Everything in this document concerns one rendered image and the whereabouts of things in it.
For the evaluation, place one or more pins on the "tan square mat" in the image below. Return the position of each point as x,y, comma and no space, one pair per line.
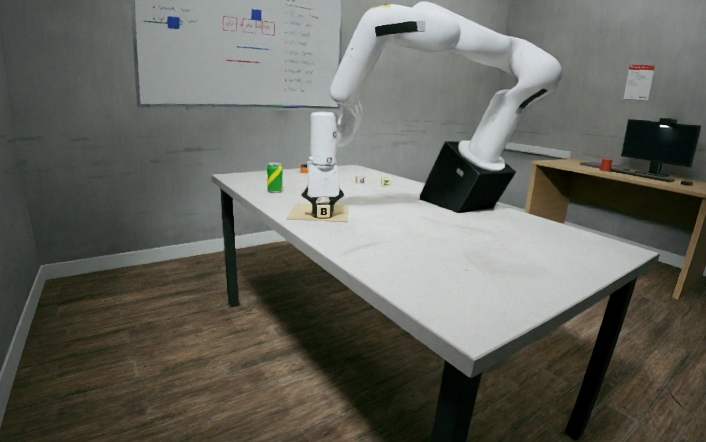
303,211

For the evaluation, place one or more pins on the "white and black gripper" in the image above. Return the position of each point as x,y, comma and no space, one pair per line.
323,181

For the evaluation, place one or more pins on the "green drink can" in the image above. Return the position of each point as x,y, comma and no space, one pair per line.
274,178

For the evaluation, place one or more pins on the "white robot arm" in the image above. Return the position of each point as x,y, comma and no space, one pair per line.
539,74

